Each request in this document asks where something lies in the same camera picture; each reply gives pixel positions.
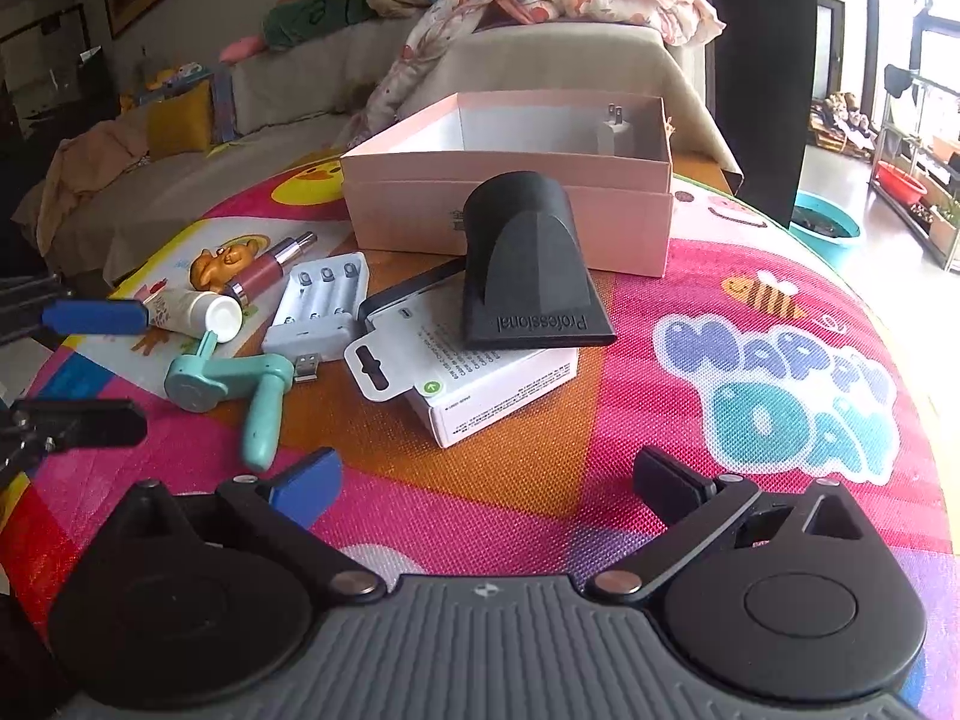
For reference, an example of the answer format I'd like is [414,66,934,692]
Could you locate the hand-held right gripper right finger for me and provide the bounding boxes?
[585,448,871,605]

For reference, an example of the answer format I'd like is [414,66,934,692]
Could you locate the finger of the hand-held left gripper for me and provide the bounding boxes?
[0,397,149,492]
[0,274,149,350]

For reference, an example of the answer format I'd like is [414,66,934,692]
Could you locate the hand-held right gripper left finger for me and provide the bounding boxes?
[112,446,387,605]

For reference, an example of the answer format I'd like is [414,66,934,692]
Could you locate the white cream tube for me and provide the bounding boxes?
[142,289,245,341]

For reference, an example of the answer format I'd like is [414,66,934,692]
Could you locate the teal hand crank tool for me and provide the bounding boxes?
[163,330,295,473]

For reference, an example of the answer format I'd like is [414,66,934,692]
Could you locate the pink lipstick tube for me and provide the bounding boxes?
[229,231,320,302]

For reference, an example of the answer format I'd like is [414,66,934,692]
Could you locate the white battery charger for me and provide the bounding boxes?
[261,251,371,383]

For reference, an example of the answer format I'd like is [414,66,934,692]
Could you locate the white packaging box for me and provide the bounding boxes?
[343,307,580,449]

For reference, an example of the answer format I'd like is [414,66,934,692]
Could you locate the black hair dryer nozzle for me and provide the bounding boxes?
[459,171,617,352]

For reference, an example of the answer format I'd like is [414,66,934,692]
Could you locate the pink cardboard box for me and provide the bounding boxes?
[340,92,676,280]

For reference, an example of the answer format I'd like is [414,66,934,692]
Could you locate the colourful cartoon play mat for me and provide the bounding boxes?
[0,154,960,720]

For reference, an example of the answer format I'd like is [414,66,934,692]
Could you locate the beige cloth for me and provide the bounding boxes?
[34,120,151,256]

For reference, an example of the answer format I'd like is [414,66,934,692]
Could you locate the yellow cushion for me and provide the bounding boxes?
[146,82,215,162]

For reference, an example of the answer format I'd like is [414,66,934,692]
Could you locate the beige sofa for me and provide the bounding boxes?
[11,15,466,271]

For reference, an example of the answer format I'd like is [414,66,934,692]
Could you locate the teal plastic basin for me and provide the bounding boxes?
[789,191,863,271]

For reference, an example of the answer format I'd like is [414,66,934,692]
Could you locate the white charger plug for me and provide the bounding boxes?
[596,103,638,158]

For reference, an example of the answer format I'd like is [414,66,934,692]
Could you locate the green plush toy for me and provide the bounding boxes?
[261,0,376,53]

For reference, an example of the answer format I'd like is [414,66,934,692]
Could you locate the red plastic basin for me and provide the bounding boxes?
[876,160,931,203]

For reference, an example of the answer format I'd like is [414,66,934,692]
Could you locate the metal plant rack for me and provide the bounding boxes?
[870,64,960,275]

